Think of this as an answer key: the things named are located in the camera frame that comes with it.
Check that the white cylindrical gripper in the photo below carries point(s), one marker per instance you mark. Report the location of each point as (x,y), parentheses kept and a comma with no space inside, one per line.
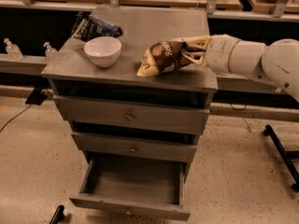
(219,54)

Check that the brown chip bag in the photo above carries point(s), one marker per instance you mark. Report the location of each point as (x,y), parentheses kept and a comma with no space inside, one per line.
(162,57)

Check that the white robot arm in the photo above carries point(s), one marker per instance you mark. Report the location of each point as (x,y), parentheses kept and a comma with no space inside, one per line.
(276,65)

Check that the grey top drawer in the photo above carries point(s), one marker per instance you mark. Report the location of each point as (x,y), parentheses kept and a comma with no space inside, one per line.
(163,118)

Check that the grey wooden drawer cabinet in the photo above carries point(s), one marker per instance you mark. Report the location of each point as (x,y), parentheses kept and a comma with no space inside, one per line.
(71,73)

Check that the dark blue chip bag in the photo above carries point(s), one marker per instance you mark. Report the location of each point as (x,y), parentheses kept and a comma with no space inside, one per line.
(87,27)

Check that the grey middle drawer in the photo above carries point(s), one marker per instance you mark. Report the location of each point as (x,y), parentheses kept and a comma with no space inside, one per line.
(134,147)

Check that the grey open bottom drawer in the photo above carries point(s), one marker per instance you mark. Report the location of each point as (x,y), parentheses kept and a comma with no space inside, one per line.
(133,186)

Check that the white ceramic bowl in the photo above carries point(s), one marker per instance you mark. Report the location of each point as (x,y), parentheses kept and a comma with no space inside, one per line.
(103,51)

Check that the black stand leg right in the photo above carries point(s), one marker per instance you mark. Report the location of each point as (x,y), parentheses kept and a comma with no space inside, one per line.
(287,156)

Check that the clear pump sanitizer bottle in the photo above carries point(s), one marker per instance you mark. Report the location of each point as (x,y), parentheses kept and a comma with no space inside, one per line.
(49,52)

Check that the black box on floor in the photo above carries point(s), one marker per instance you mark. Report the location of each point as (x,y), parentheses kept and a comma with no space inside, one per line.
(36,97)

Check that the clear pump bottle far left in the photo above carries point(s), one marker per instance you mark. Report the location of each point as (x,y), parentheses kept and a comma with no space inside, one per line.
(13,50)

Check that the black bar bottom left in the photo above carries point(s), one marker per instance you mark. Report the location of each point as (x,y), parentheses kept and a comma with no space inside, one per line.
(58,215)

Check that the grey metal shelf rail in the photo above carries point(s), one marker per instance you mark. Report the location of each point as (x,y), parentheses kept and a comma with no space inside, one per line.
(34,65)

